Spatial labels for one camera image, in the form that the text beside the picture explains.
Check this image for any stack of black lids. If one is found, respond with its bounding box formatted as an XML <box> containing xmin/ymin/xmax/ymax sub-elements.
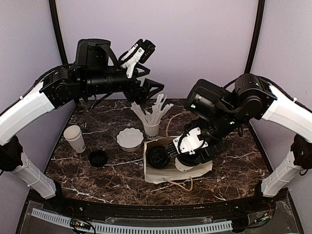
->
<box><xmin>88</xmin><ymin>150</ymin><xmax>108</xmax><ymax>168</ymax></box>

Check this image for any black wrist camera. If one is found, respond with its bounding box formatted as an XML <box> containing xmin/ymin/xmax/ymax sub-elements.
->
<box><xmin>75</xmin><ymin>39</ymin><xmax>118</xmax><ymax>73</ymax></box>
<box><xmin>184</xmin><ymin>79</ymin><xmax>235</xmax><ymax>120</ymax></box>

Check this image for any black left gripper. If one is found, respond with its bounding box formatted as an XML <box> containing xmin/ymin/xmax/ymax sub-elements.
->
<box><xmin>83</xmin><ymin>65</ymin><xmax>165</xmax><ymax>104</ymax></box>

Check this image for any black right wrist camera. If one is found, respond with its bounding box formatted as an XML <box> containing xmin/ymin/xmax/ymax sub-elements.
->
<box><xmin>184</xmin><ymin>79</ymin><xmax>235</xmax><ymax>120</ymax></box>

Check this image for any brown paper takeout bag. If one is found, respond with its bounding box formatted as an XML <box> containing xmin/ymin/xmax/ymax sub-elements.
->
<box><xmin>143</xmin><ymin>112</ymin><xmax>212</xmax><ymax>192</ymax></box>

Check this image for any black left frame post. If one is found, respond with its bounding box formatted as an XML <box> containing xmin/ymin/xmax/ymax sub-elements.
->
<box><xmin>48</xmin><ymin>0</ymin><xmax>68</xmax><ymax>64</ymax></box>

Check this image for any black frame post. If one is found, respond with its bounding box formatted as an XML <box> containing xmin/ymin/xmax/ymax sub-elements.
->
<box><xmin>48</xmin><ymin>0</ymin><xmax>68</xmax><ymax>64</ymax></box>
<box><xmin>244</xmin><ymin>0</ymin><xmax>265</xmax><ymax>73</ymax></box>

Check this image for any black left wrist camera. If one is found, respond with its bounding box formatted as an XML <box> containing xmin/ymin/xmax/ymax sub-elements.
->
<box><xmin>75</xmin><ymin>39</ymin><xmax>118</xmax><ymax>73</ymax></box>

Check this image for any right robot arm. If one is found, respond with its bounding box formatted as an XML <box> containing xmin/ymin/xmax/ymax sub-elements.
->
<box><xmin>165</xmin><ymin>74</ymin><xmax>312</xmax><ymax>212</ymax></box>

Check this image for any white slotted cable duct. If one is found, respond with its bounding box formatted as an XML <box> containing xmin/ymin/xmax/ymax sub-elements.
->
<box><xmin>31</xmin><ymin>208</ymin><xmax>233</xmax><ymax>234</ymax></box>

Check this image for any black right frame post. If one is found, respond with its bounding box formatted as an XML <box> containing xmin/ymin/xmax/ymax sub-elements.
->
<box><xmin>244</xmin><ymin>0</ymin><xmax>265</xmax><ymax>73</ymax></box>

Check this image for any wrapped white straw bundle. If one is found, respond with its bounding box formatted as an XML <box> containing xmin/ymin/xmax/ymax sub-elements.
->
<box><xmin>131</xmin><ymin>94</ymin><xmax>174</xmax><ymax>126</ymax></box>

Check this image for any stack of white paper cups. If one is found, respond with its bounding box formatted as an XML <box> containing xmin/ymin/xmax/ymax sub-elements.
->
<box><xmin>63</xmin><ymin>125</ymin><xmax>86</xmax><ymax>153</ymax></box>

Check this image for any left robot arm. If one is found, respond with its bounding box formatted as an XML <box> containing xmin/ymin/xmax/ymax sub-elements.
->
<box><xmin>0</xmin><ymin>64</ymin><xmax>164</xmax><ymax>213</ymax></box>

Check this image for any white scalloped bowl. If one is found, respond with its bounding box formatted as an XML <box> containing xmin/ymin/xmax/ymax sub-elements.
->
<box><xmin>116</xmin><ymin>128</ymin><xmax>144</xmax><ymax>153</ymax></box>

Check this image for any white paper coffee cup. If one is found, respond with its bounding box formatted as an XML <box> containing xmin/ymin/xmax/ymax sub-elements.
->
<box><xmin>148</xmin><ymin>145</ymin><xmax>170</xmax><ymax>169</ymax></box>

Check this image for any white paper cup with straws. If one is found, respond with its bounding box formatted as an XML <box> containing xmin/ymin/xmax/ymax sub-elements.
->
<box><xmin>143</xmin><ymin>123</ymin><xmax>160</xmax><ymax>140</ymax></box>

